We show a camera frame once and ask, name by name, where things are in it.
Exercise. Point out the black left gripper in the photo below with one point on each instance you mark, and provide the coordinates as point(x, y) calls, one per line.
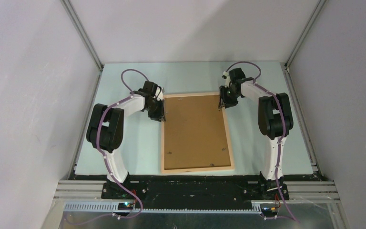
point(159, 116)

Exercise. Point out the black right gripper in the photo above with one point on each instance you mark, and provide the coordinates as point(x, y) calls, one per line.
point(224, 101)

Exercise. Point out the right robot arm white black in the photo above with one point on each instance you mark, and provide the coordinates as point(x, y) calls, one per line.
point(275, 118)

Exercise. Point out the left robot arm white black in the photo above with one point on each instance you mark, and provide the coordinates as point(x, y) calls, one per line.
point(106, 126)

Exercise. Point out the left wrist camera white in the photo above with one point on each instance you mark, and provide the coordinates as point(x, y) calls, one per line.
point(159, 94)

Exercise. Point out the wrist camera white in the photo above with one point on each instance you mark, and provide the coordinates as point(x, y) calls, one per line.
point(159, 94)
point(226, 76)

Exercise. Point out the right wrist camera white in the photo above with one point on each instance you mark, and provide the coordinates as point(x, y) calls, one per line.
point(226, 76)

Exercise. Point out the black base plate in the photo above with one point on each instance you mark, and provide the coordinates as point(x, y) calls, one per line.
point(180, 192)

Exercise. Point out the front aluminium rail frame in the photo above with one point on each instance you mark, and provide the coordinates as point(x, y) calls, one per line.
point(313, 204)

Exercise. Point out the right aluminium corner rail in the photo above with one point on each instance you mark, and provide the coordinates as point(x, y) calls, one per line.
point(305, 32)

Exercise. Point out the aluminium corner rail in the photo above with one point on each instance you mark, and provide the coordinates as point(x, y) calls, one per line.
point(305, 32)
point(79, 27)

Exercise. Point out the left aluminium corner rail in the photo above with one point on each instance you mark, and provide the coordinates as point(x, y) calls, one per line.
point(79, 27)

